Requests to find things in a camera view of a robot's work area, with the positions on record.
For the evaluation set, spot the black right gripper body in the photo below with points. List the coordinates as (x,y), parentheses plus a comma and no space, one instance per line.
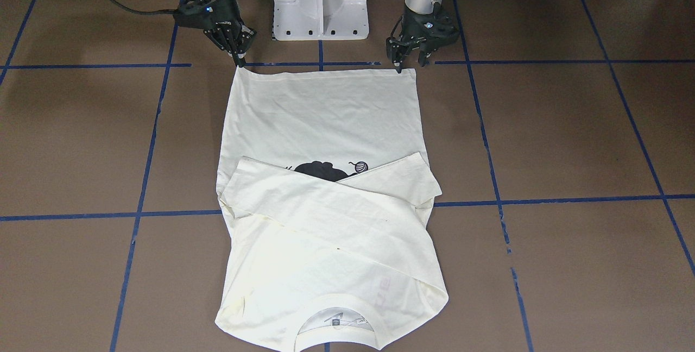
(225,13)

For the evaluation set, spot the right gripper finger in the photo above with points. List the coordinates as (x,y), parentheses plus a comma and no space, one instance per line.
(244,42)
(235,49)

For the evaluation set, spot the cream long-sleeve cat shirt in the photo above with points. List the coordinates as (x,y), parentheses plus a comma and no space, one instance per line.
(326,189)

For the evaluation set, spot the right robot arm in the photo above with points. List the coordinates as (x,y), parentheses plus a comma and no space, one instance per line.
(220,20)

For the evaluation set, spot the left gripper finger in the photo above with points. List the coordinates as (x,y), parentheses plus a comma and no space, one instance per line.
(425,53)
(395,50)

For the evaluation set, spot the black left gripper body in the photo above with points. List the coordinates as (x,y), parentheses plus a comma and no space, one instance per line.
(417,35)

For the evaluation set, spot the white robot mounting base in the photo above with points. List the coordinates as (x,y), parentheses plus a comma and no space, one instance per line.
(329,20)

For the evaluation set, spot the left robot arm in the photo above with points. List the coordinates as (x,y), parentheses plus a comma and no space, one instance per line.
(426,7)

